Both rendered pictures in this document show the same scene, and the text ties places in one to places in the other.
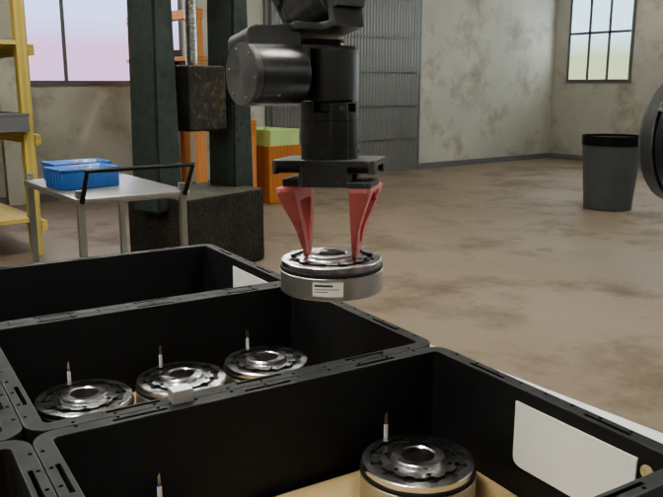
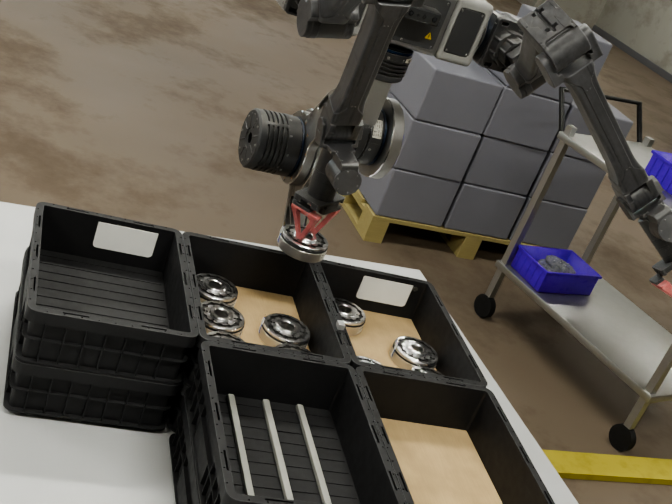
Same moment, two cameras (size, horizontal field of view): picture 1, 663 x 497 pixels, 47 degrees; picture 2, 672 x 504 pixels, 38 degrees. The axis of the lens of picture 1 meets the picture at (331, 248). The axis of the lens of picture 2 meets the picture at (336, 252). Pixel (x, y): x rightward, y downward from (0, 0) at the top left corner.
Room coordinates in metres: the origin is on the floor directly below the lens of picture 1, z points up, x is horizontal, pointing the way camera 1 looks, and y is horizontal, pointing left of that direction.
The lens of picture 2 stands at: (0.40, 1.83, 1.87)
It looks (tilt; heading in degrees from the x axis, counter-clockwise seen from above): 25 degrees down; 279
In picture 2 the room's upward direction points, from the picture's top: 22 degrees clockwise
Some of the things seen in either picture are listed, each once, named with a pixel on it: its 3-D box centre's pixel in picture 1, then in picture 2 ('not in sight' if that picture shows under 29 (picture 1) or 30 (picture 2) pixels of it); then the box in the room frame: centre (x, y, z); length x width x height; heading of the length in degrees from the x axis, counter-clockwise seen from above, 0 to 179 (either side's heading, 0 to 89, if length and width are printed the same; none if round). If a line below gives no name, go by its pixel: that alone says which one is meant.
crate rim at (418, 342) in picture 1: (200, 347); (260, 298); (0.77, 0.14, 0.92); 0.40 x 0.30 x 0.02; 122
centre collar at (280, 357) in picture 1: (265, 357); (215, 285); (0.89, 0.08, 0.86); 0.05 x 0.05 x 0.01
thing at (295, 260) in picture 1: (331, 259); (305, 237); (0.76, 0.00, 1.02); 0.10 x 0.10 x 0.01
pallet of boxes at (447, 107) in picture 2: not in sight; (478, 123); (0.73, -3.09, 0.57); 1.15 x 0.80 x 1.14; 36
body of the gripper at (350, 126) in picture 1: (330, 139); (323, 186); (0.76, 0.00, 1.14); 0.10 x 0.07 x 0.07; 75
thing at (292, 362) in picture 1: (265, 361); (214, 287); (0.89, 0.08, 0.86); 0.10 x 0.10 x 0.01
